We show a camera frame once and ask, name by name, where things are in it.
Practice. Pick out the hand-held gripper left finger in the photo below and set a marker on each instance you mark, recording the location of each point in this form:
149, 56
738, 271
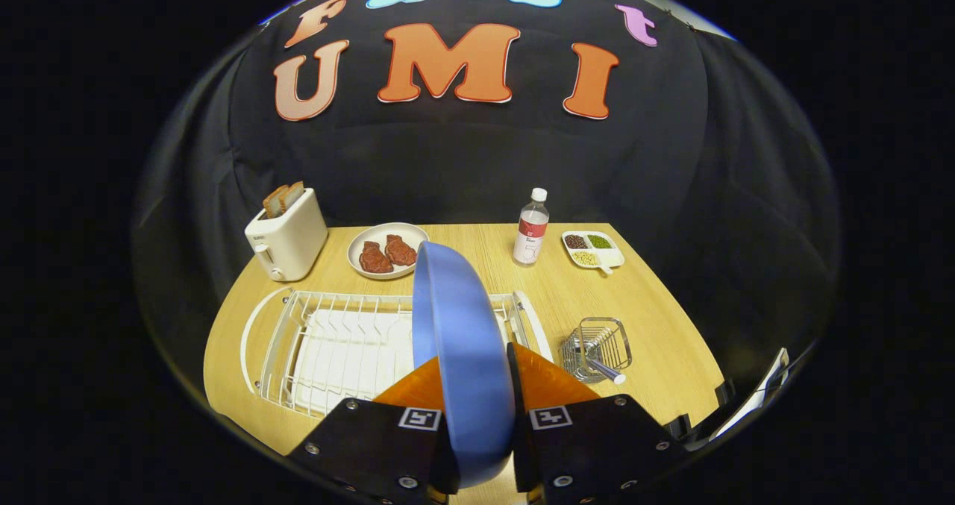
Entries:
373, 445

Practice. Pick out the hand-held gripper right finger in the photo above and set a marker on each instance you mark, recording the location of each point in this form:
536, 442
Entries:
597, 445

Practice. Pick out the metal spoon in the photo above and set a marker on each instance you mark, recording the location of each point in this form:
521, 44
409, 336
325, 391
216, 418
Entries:
613, 375

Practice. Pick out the white dish rack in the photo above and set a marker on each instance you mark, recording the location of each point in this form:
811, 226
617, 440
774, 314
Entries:
343, 348

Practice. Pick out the blue plate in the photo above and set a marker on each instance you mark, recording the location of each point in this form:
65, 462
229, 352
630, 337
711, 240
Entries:
462, 356

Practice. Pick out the white divided dish with beans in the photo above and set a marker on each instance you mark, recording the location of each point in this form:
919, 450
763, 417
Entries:
608, 255

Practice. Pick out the beige plate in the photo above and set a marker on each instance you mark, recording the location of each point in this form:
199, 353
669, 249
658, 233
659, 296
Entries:
388, 230

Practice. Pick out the red meat piece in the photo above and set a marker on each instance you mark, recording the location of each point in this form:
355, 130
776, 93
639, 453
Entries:
374, 259
401, 251

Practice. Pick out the cream toaster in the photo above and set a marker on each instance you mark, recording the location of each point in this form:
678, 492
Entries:
291, 240

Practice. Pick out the clear water bottle red label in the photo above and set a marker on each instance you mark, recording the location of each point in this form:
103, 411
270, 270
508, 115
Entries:
531, 233

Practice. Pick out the toast slice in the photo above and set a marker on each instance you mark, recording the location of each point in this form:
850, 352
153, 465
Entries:
274, 202
294, 194

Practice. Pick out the black backdrop cloth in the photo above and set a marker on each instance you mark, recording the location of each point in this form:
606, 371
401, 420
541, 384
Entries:
448, 162

